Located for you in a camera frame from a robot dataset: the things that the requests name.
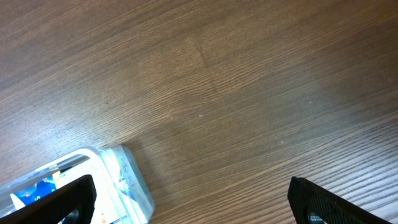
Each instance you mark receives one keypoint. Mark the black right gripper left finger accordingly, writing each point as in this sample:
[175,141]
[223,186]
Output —
[73,203]

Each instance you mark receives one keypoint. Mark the white medicine box in container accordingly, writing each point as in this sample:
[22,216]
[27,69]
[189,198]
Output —
[105,211]

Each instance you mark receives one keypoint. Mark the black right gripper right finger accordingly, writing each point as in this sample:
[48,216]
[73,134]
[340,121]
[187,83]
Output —
[311,203]

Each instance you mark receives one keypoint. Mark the blue VapoDrops lozenge box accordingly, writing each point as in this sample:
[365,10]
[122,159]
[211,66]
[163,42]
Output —
[33,192]

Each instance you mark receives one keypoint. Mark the clear plastic container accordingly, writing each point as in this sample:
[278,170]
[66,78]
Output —
[121,173]

